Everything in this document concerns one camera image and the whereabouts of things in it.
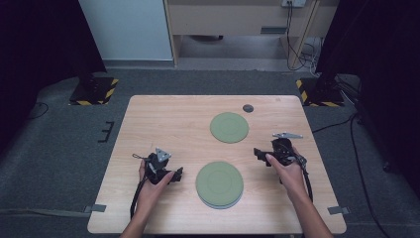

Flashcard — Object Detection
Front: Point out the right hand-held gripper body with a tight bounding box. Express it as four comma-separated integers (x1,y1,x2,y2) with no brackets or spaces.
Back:
269,131,305,167

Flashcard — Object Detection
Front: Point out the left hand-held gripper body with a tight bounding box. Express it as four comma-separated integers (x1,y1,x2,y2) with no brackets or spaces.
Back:
144,147,173,185

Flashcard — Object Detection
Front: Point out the green round plate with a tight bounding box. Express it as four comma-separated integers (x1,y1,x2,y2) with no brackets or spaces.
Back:
195,161,245,207
209,111,251,145

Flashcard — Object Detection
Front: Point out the person's left hand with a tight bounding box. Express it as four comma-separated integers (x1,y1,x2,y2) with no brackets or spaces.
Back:
137,160,176,213

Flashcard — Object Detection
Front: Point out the person's right hand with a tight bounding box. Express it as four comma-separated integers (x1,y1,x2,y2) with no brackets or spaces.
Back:
264,146,307,200

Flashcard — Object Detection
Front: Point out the pale grey-blue round plate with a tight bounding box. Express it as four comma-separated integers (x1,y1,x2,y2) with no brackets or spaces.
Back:
198,197,242,210

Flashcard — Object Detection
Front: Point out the black yellow-striped stand base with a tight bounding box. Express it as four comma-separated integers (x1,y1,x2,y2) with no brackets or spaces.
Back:
295,76,347,108
67,75,120,107

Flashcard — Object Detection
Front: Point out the grey tape piece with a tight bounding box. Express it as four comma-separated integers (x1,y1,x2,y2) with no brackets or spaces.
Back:
82,203,108,214
327,205,352,216

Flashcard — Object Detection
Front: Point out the grey floor tape strip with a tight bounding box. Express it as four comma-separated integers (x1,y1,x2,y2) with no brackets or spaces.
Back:
0,207,87,219

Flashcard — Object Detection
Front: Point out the dark curtain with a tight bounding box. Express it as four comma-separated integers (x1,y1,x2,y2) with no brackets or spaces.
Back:
315,0,420,189
0,0,108,155

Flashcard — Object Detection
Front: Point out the white partition panel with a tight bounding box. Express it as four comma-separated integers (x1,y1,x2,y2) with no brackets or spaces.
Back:
78,0,174,61

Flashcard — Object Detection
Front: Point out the grey power strip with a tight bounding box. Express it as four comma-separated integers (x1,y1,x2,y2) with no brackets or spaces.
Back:
280,0,307,9

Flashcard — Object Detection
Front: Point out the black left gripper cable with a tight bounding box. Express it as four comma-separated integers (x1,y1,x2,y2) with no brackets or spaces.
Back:
130,177,149,220

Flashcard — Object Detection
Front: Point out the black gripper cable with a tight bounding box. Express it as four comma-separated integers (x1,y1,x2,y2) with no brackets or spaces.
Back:
130,177,149,220
296,158,314,203

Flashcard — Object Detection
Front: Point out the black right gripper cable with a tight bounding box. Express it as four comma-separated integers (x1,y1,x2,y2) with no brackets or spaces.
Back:
296,158,314,203

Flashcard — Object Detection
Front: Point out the long black floor cable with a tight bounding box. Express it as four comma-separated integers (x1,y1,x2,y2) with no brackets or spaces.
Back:
311,112,385,238

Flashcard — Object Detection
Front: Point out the white cable bundle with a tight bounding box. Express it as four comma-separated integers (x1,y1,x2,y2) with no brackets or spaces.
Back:
300,37,323,77

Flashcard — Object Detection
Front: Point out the black hanging cable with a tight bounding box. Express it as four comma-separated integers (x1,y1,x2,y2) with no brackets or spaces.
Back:
284,1,311,71

